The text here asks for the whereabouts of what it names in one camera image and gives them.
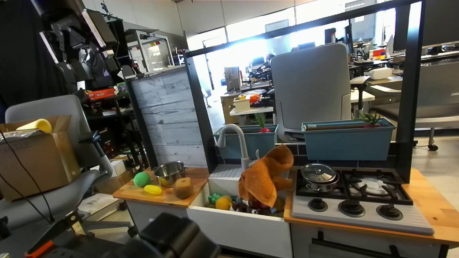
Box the heap of toys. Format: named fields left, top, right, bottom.
left=229, top=196, right=286, bottom=216

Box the orange towel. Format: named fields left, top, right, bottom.
left=238, top=144, right=295, bottom=208

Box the black cable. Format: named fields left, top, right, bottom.
left=0, top=128, right=55, bottom=223

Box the black burner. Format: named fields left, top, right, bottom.
left=342, top=170, right=413, bottom=205

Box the grey wood panel partition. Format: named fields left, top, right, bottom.
left=130, top=66, right=208, bottom=169

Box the yellow foam roll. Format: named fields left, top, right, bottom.
left=16, top=119, right=53, bottom=134

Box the open silver pot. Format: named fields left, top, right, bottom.
left=153, top=161, right=188, bottom=188

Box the stove knob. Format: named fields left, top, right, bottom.
left=376, top=204, right=404, bottom=221
left=308, top=198, right=328, bottom=212
left=338, top=199, right=366, bottom=218

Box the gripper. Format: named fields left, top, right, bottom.
left=39, top=0, right=121, bottom=85

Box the orange box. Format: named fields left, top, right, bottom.
left=86, top=88, right=117, bottom=101

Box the oven door handle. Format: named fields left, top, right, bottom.
left=311, top=231, right=402, bottom=258

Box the camera on mount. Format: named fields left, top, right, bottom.
left=109, top=213, right=222, bottom=258

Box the white box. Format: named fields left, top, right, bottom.
left=109, top=159, right=127, bottom=177

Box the small teal planter box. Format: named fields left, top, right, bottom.
left=213, top=124, right=279, bottom=160

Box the monitor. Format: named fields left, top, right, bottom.
left=420, top=0, right=459, bottom=49

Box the orange black clamp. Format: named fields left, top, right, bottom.
left=24, top=211, right=86, bottom=258

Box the grey office chair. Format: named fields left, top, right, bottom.
left=369, top=60, right=459, bottom=151
left=0, top=95, right=139, bottom=238
left=270, top=43, right=352, bottom=143

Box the grey stove top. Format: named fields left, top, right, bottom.
left=291, top=168, right=435, bottom=236

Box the cream box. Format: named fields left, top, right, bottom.
left=233, top=97, right=251, bottom=113

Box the large teal planter box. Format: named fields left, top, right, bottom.
left=302, top=118, right=397, bottom=161

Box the white tap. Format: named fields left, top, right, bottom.
left=216, top=124, right=250, bottom=171

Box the white sink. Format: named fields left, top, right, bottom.
left=186, top=164, right=293, bottom=258

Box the oven door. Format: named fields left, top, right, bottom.
left=291, top=225, right=443, bottom=258

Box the yellow toy fruit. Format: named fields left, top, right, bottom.
left=215, top=195, right=233, bottom=211

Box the brown toy fruit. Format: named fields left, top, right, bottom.
left=173, top=177, right=194, bottom=199

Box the green toy ball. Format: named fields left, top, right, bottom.
left=133, top=172, right=151, bottom=188

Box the glass cabinet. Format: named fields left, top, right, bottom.
left=125, top=29, right=175, bottom=75

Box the flat cardboard box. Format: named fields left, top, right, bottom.
left=94, top=168, right=136, bottom=195

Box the stack of papers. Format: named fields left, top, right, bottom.
left=77, top=193, right=122, bottom=216

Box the toy radish plant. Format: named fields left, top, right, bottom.
left=254, top=113, right=271, bottom=133

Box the black shelf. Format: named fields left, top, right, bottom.
left=74, top=16, right=153, bottom=172

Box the toy kitchen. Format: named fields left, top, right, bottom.
left=113, top=0, right=459, bottom=258

